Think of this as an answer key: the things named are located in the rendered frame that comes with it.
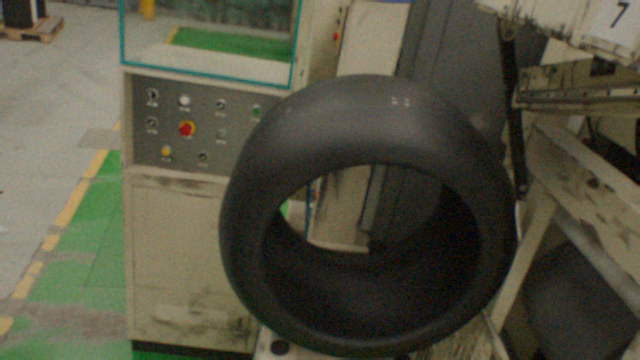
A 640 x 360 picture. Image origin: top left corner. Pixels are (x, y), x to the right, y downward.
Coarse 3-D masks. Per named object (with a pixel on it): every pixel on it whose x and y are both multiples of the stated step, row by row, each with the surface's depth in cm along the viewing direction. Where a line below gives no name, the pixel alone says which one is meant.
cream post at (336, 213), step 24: (360, 0) 105; (360, 24) 107; (384, 24) 107; (360, 48) 110; (384, 48) 110; (360, 72) 112; (384, 72) 112; (360, 168) 124; (336, 192) 127; (360, 192) 127; (312, 216) 139; (336, 216) 130; (336, 240) 134
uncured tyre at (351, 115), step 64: (256, 128) 96; (320, 128) 78; (384, 128) 77; (448, 128) 79; (256, 192) 81; (448, 192) 113; (512, 192) 85; (256, 256) 86; (320, 256) 122; (384, 256) 122; (448, 256) 116; (512, 256) 90; (320, 320) 110; (384, 320) 112; (448, 320) 93
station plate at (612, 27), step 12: (612, 0) 55; (624, 0) 53; (636, 0) 51; (600, 12) 57; (612, 12) 55; (624, 12) 53; (636, 12) 51; (600, 24) 57; (612, 24) 55; (624, 24) 53; (636, 24) 51; (600, 36) 57; (612, 36) 54; (624, 36) 52
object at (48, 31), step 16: (0, 0) 583; (16, 0) 580; (32, 0) 628; (0, 16) 640; (16, 16) 587; (32, 16) 607; (48, 16) 688; (16, 32) 593; (32, 32) 598; (48, 32) 605
